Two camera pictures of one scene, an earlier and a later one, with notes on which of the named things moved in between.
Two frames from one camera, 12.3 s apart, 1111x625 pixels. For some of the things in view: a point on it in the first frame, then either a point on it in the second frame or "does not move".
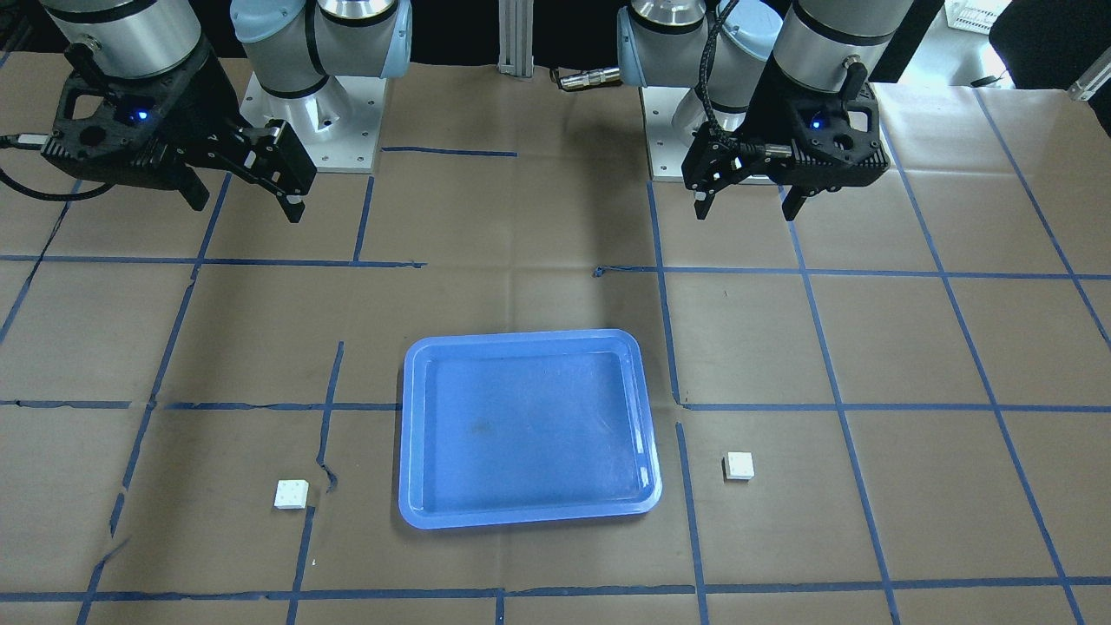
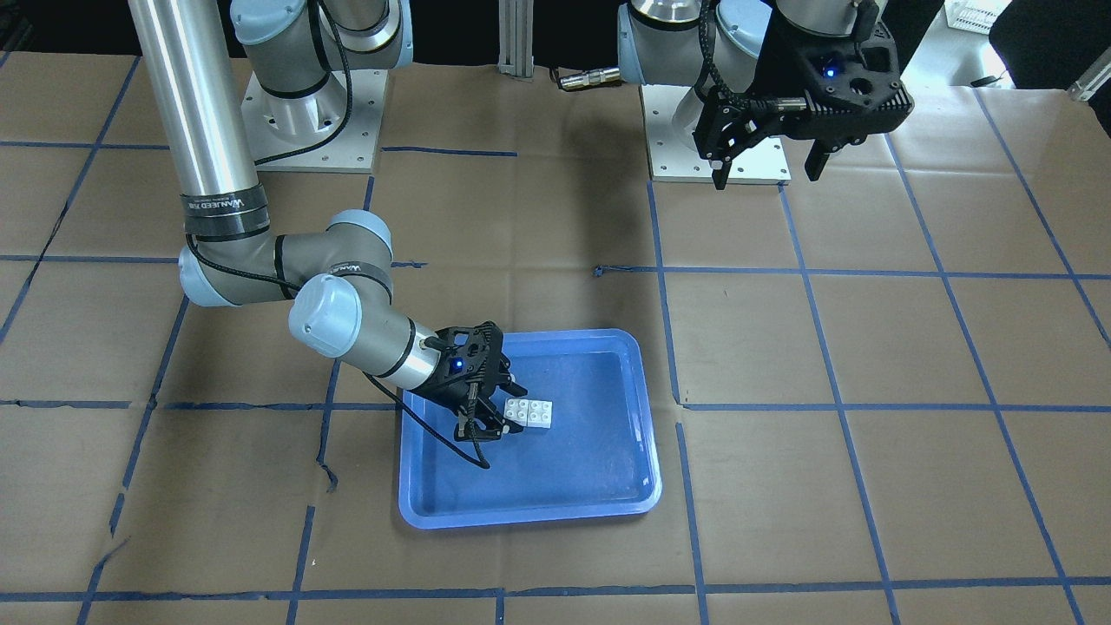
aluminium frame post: (516, 37) does not move
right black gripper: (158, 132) to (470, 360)
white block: (292, 494) to (516, 410)
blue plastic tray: (526, 427) does not move
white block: (738, 466) to (540, 413)
